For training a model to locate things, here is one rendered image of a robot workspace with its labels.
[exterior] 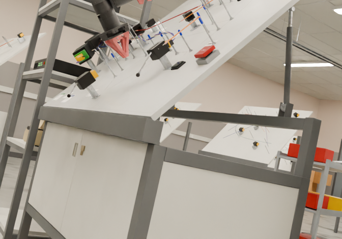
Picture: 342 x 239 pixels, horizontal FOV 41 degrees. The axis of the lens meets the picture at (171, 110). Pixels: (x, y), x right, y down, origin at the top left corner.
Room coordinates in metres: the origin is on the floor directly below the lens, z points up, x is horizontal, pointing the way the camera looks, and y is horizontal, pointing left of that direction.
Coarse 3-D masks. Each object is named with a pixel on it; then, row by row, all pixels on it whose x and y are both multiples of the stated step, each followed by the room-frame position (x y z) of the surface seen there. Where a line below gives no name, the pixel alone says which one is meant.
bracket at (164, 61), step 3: (162, 57) 1.52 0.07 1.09; (165, 57) 1.52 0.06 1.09; (159, 60) 1.53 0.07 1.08; (162, 60) 1.52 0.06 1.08; (165, 60) 1.52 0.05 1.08; (168, 60) 1.53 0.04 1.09; (162, 63) 1.53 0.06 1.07; (165, 63) 1.52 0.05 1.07; (168, 63) 1.53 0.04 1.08; (165, 66) 1.53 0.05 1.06; (168, 66) 1.53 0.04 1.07; (171, 66) 1.52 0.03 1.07; (165, 69) 1.54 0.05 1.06; (168, 69) 1.53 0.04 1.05
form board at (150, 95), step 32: (192, 0) 2.48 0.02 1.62; (224, 0) 2.00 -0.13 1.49; (256, 0) 1.67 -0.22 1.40; (288, 0) 1.44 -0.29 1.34; (192, 32) 1.81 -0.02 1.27; (224, 32) 1.53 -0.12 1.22; (256, 32) 1.37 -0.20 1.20; (128, 64) 1.96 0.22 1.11; (160, 64) 1.65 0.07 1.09; (192, 64) 1.42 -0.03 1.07; (64, 96) 2.15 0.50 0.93; (128, 96) 1.52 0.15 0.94; (160, 96) 1.33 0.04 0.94
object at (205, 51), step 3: (213, 45) 1.34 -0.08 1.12; (204, 48) 1.36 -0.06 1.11; (207, 48) 1.35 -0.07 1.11; (210, 48) 1.34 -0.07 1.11; (213, 48) 1.34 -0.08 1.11; (198, 51) 1.37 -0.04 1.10; (201, 51) 1.35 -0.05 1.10; (204, 51) 1.34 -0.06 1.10; (207, 51) 1.33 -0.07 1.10; (210, 51) 1.34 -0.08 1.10; (195, 54) 1.36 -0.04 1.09; (198, 54) 1.35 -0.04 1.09; (201, 54) 1.33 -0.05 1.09; (204, 54) 1.33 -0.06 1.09; (207, 54) 1.33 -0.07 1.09; (195, 57) 1.37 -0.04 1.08; (198, 57) 1.36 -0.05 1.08; (201, 57) 1.36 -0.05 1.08; (204, 57) 1.35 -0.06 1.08
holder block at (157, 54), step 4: (156, 44) 1.52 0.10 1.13; (160, 44) 1.50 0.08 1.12; (164, 44) 1.50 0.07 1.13; (152, 48) 1.49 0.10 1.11; (156, 48) 1.49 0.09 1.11; (160, 48) 1.50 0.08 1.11; (164, 48) 1.51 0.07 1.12; (168, 48) 1.51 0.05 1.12; (148, 52) 1.51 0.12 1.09; (152, 52) 1.50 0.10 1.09; (156, 52) 1.49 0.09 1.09; (160, 52) 1.50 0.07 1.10; (164, 52) 1.51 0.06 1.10; (152, 56) 1.51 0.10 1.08; (156, 56) 1.49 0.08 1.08; (160, 56) 1.50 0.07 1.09; (152, 60) 1.53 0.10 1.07
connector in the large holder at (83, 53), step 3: (81, 51) 2.09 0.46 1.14; (84, 51) 2.09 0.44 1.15; (75, 54) 2.11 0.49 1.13; (78, 54) 2.10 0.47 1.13; (81, 54) 2.08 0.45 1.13; (84, 54) 2.10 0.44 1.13; (87, 54) 2.10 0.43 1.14; (75, 57) 2.09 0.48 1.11; (78, 57) 2.09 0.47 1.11; (81, 57) 2.09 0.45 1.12; (84, 57) 2.10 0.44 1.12; (87, 57) 2.10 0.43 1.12; (78, 60) 2.10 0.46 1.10; (81, 60) 2.09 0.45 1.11; (78, 63) 2.12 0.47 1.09
